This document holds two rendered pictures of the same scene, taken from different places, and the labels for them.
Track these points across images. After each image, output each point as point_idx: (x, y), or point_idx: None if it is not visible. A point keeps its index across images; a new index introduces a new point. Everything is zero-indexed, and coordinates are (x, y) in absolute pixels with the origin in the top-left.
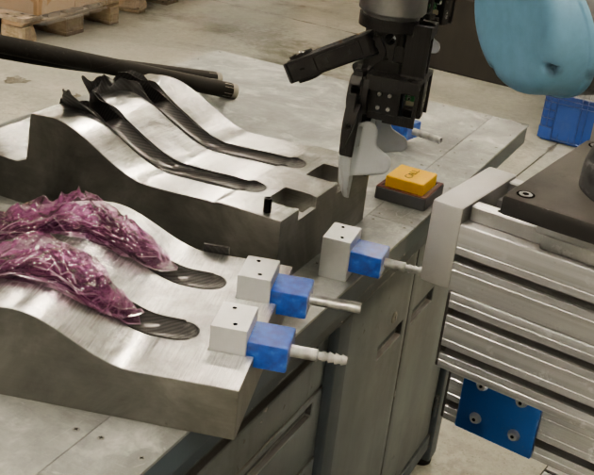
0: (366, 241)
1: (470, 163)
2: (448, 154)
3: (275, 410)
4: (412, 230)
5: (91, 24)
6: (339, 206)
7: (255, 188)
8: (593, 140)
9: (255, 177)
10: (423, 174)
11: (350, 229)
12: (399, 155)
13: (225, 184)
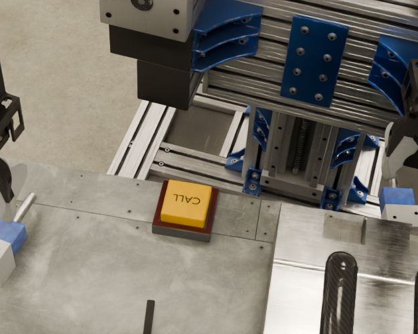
0: (388, 203)
1: (44, 175)
2: (23, 198)
3: None
4: (267, 200)
5: None
6: None
7: None
8: (187, 22)
9: (401, 285)
10: (182, 189)
11: (395, 211)
12: (56, 243)
13: None
